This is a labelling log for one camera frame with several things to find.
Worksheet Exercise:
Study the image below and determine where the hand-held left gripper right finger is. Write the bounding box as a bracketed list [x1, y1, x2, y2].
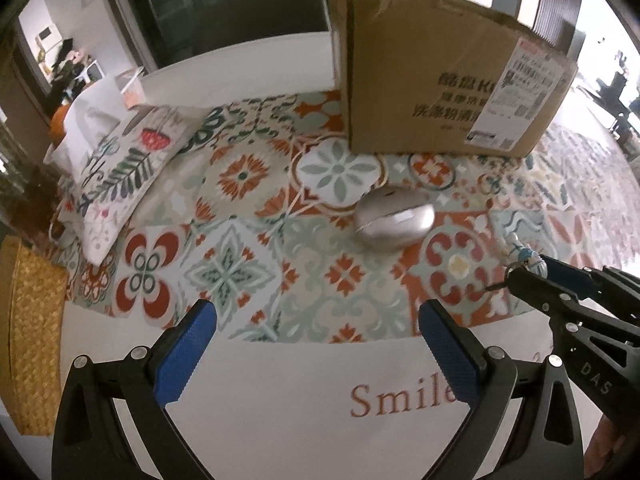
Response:
[417, 299, 586, 480]

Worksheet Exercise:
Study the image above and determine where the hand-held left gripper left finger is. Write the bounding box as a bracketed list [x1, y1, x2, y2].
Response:
[52, 299, 218, 480]

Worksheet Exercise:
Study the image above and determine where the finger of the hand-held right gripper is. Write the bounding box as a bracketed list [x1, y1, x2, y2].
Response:
[540, 254, 640, 333]
[504, 266, 640, 428]

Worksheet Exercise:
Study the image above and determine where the small blue white figurine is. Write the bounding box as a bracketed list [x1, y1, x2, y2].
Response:
[502, 232, 539, 274]

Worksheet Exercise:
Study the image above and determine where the brown cardboard box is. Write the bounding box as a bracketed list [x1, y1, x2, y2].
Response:
[326, 0, 580, 160]

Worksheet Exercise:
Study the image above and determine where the patterned white tablecloth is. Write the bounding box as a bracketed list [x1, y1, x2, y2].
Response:
[42, 30, 640, 480]

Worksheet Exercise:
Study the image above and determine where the silver oval case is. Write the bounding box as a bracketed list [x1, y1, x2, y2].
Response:
[354, 186, 436, 251]

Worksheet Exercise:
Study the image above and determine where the woven yellow basket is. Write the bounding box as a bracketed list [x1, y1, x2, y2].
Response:
[0, 237, 69, 437]

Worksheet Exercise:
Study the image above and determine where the floral print pillow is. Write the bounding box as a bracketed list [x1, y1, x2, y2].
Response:
[57, 105, 213, 266]

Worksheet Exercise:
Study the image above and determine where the pile of oranges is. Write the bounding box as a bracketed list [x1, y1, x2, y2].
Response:
[48, 105, 69, 144]

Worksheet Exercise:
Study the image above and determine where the brown entrance door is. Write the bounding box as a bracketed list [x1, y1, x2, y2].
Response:
[0, 27, 56, 201]

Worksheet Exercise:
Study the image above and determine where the dark grey dining chair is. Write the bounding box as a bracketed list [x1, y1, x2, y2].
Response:
[234, 0, 337, 45]

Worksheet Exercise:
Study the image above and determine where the dark slatted wall panel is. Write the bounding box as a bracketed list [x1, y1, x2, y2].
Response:
[532, 0, 586, 49]

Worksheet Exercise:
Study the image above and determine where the white wall intercom panel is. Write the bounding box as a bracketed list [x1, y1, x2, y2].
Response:
[35, 30, 64, 54]

